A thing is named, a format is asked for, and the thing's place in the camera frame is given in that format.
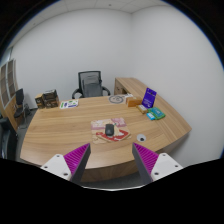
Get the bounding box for black side chair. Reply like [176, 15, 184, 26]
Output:
[14, 89, 30, 119]

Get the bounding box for yellow flat box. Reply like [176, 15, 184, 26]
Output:
[136, 105, 148, 114]

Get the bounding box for wooden side return desk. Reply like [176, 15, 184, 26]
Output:
[113, 77, 151, 99]

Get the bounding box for dark brown cardboard box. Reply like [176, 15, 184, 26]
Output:
[43, 89, 59, 108]

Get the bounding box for small tan cardboard box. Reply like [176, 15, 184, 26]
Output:
[35, 94, 45, 109]

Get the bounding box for black mesh office chair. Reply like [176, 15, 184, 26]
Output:
[72, 71, 111, 98]

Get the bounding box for black chair at left edge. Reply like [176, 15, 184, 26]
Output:
[0, 118, 18, 161]

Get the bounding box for wooden office desk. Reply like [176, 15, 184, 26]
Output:
[20, 97, 191, 182]

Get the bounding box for wooden glass-door cabinet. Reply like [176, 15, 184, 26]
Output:
[0, 59, 18, 130]

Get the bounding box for desk cable grommet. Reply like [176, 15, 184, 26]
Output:
[137, 134, 146, 142]

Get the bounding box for small blue packet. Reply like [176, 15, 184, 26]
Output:
[146, 112, 155, 120]

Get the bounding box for orange wooden box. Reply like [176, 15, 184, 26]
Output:
[126, 97, 142, 107]

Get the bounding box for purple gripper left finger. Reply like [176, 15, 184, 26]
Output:
[41, 143, 91, 184]

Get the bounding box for white green leaflet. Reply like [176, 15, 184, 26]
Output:
[60, 100, 79, 109]

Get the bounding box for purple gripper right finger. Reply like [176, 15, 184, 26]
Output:
[132, 143, 182, 184]

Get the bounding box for black computer mouse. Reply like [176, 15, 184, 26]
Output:
[105, 124, 114, 136]

